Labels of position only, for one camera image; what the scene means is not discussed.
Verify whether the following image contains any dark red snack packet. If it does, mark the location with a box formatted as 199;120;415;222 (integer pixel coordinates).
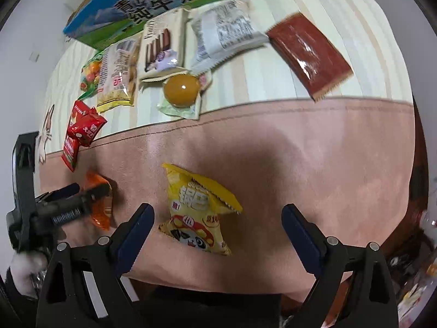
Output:
265;12;355;102

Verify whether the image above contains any long red snack packet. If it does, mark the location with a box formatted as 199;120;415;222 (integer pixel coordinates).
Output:
61;100;91;173

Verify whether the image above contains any colourful candy bag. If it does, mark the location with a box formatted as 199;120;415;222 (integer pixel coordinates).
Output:
80;49;106;100

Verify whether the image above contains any pink blanket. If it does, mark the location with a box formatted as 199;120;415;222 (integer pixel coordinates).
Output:
36;97;419;303

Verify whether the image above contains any beige chocolate stick packet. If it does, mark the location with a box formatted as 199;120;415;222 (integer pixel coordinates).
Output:
138;8;192;83

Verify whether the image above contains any small red snack packet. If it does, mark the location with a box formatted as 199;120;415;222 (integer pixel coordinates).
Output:
66;107;108;148

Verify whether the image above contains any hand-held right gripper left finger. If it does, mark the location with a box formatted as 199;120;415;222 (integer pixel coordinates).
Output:
36;203;156;328

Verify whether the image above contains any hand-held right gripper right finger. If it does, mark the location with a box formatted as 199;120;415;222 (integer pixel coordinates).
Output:
282;203;400;328

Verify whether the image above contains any orange snack packet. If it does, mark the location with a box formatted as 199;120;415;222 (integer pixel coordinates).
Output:
84;172;114;231

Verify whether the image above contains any white yellow cracker packet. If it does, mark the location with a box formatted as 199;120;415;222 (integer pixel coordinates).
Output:
96;37;140;114

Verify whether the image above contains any blue green milk carton box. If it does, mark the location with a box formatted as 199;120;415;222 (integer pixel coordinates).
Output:
63;0;283;51

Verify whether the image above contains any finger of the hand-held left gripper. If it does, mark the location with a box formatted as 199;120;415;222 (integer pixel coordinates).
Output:
73;184;113;203
36;183;81;203

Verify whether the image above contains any packaged braised egg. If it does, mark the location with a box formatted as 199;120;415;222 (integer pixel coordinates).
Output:
157;70;212;121

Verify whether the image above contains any person's left forearm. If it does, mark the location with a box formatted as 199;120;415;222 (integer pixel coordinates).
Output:
0;251;48;328

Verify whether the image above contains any striped bed sheet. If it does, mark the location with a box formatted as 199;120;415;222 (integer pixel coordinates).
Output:
36;0;415;165

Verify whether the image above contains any yellow snack packet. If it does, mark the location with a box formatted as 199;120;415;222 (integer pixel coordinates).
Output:
158;163;244;257

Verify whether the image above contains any white silver snack packet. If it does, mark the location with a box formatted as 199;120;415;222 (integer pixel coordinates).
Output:
189;0;270;74

